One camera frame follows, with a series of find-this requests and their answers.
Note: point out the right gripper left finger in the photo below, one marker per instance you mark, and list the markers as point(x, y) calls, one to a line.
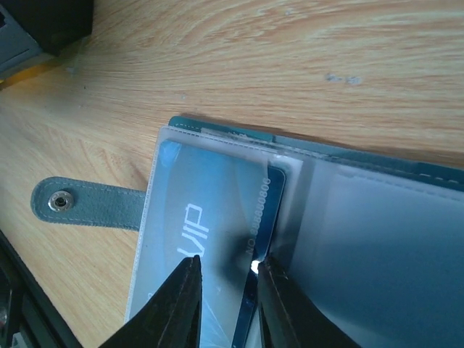
point(172, 316)

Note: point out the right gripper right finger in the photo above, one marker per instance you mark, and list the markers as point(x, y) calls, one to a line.
point(288, 318)

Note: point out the teal leather card holder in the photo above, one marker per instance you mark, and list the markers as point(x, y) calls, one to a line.
point(375, 242)

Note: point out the blue VIP card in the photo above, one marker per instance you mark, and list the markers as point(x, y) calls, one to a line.
point(221, 208)

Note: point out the yellow tray middle compartment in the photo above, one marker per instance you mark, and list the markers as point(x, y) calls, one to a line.
point(28, 74)

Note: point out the black tray right compartment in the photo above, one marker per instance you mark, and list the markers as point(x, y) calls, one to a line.
point(53, 24)

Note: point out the black aluminium frame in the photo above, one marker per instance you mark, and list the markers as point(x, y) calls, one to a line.
point(28, 318)

